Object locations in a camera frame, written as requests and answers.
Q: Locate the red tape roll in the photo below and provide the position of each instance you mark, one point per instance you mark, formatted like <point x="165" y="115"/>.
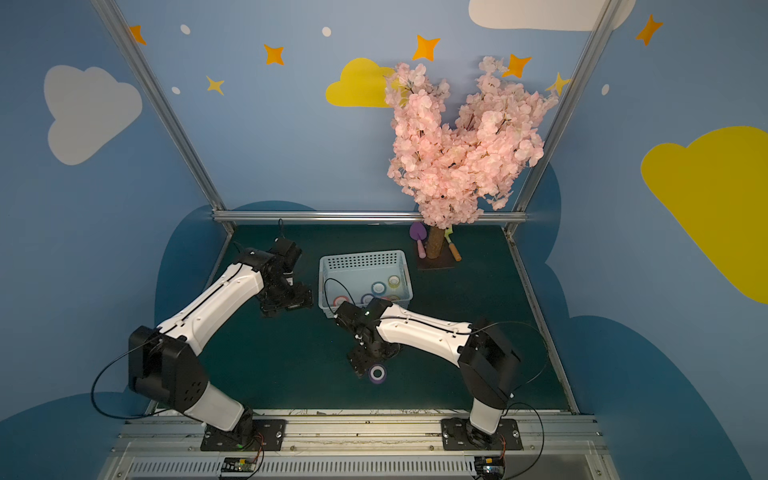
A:
<point x="340" y="301"/>

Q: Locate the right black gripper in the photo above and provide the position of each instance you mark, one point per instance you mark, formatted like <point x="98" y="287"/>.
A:
<point x="366" y="351"/>

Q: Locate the dark tree base plate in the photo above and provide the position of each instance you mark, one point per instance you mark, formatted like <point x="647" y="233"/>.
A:
<point x="445" y="260"/>

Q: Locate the green circuit board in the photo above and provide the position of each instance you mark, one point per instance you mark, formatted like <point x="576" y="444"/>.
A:
<point x="239" y="465"/>
<point x="489" y="468"/>

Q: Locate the aluminium rail front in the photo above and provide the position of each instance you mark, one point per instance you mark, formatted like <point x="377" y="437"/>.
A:
<point x="364" y="444"/>

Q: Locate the wooden handle toy tool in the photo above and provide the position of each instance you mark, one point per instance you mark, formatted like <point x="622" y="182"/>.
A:
<point x="452" y="247"/>

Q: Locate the light blue plastic storage basket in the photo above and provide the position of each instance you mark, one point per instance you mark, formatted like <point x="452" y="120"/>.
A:
<point x="352" y="275"/>

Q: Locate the blue tape roll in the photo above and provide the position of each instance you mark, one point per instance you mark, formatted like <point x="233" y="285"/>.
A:
<point x="378" y="288"/>

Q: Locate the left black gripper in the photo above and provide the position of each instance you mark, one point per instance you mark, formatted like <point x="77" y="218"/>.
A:
<point x="287" y="295"/>

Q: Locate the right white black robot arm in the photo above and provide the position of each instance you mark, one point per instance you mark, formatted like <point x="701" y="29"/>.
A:
<point x="484" y="355"/>

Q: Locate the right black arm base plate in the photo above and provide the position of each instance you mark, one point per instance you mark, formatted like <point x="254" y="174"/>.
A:
<point x="457" y="434"/>

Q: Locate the left green circuit board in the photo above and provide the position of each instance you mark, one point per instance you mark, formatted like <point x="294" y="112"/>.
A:
<point x="239" y="465"/>

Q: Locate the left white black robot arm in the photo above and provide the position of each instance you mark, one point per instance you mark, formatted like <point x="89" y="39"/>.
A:
<point x="163" y="362"/>

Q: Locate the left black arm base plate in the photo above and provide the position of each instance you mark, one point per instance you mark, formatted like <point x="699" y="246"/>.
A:
<point x="264" y="433"/>

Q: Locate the purple pink toy shovel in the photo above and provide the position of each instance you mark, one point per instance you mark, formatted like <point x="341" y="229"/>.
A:
<point x="418" y="233"/>

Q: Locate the right green circuit board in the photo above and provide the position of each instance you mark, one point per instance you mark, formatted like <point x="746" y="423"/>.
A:
<point x="489" y="468"/>

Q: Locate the pink cherry blossom tree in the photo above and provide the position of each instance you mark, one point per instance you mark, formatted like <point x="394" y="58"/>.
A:
<point x="449" y="170"/>

